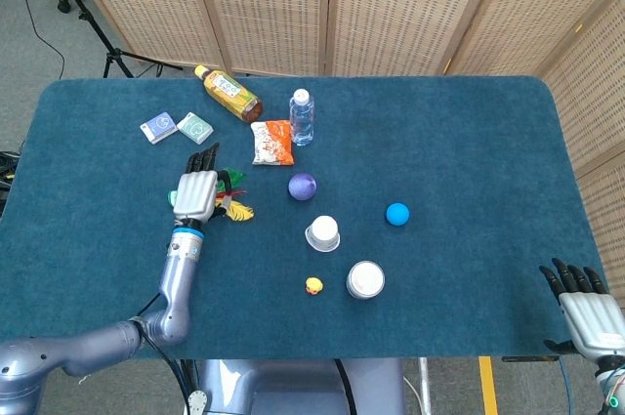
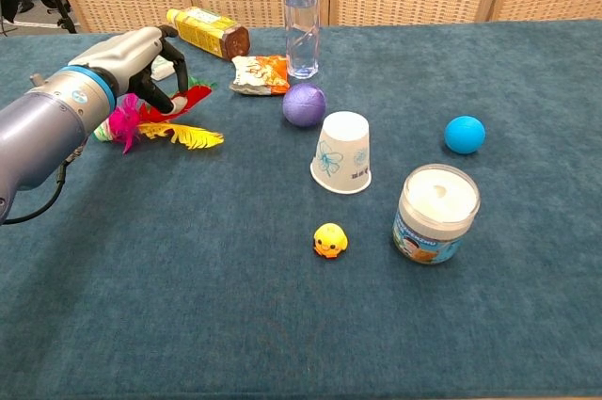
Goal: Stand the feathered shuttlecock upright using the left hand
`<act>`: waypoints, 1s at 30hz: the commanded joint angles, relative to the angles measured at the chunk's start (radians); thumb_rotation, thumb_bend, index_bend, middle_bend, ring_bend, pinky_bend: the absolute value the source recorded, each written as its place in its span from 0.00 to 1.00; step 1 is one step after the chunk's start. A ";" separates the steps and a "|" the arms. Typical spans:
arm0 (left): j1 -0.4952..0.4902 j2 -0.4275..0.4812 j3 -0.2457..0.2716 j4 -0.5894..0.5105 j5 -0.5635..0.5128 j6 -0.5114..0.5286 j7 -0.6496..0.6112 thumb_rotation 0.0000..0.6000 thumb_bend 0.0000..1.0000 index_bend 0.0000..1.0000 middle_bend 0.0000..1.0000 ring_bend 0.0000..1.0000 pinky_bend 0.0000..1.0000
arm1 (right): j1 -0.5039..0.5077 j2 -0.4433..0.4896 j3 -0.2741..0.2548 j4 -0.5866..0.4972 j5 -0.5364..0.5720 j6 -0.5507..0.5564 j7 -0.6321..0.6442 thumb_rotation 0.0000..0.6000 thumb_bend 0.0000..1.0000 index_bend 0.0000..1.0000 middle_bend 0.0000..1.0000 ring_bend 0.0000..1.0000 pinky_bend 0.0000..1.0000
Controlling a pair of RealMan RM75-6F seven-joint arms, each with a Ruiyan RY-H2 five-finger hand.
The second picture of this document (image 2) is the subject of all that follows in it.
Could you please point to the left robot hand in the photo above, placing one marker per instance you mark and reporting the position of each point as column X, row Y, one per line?
column 127, row 59

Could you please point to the colourful feather toy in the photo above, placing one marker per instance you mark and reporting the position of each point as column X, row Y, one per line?
column 188, row 135

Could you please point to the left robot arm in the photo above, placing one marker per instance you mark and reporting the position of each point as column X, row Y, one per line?
column 47, row 122

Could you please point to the green tissue packet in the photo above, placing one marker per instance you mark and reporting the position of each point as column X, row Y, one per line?
column 162, row 69

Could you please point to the yellow label drink bottle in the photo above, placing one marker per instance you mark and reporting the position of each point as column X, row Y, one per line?
column 207, row 31

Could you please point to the orange white snack packet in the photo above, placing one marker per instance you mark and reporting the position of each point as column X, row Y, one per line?
column 259, row 74

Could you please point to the clear plastic water bottle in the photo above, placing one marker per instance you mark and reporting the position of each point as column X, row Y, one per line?
column 301, row 23

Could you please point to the purple ball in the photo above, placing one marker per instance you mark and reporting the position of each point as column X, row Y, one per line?
column 304, row 104

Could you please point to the teal table cloth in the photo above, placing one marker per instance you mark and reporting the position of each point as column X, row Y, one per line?
column 188, row 254

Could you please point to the white paper cup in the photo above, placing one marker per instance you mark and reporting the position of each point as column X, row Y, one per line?
column 342, row 154

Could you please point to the yellow chick toy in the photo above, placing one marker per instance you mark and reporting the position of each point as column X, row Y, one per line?
column 330, row 241

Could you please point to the blue ball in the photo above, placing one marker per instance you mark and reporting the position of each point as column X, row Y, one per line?
column 464, row 134

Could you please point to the white lidded plastic jar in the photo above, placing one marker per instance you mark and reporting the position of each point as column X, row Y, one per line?
column 437, row 216

